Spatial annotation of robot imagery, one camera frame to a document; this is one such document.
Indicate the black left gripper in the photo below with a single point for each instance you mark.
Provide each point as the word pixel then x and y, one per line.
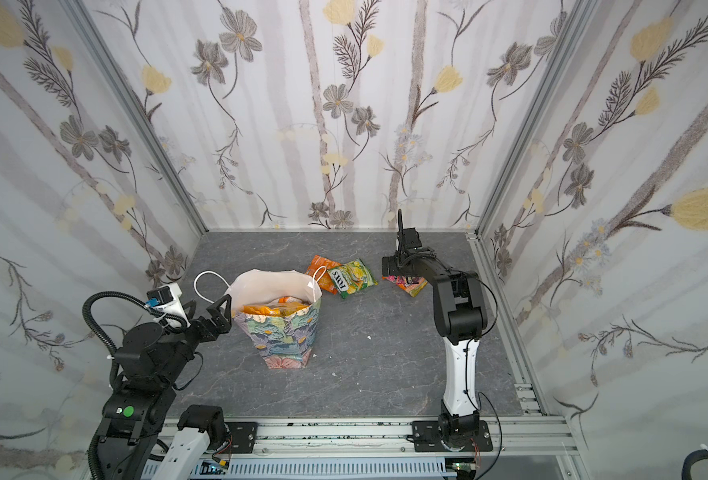
pixel 221 324

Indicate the floral white paper bag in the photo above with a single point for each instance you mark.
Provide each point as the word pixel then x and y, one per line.
pixel 282 342

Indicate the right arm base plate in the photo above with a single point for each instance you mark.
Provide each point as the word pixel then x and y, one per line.
pixel 433 436

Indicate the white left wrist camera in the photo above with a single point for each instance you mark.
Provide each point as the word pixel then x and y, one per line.
pixel 164 304

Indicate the green yellow Fox's candy bag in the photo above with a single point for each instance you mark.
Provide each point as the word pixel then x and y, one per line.
pixel 351 278

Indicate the white ribbed cable duct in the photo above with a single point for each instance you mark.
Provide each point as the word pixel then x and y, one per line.
pixel 327 468

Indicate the yellow mango Lot100 bag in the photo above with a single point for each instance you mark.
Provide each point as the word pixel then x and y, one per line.
pixel 281 307

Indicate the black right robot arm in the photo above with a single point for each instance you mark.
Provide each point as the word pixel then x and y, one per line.
pixel 461 318

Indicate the orange snack packet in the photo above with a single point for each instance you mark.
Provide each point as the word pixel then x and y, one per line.
pixel 319 271

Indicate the aluminium front rail frame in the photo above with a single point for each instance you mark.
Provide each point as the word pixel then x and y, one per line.
pixel 529 437

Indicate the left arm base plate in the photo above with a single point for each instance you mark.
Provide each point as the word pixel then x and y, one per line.
pixel 220 435

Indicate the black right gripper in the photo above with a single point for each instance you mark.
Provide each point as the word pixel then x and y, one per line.
pixel 402 258

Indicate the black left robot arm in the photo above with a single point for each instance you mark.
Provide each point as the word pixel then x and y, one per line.
pixel 143 377

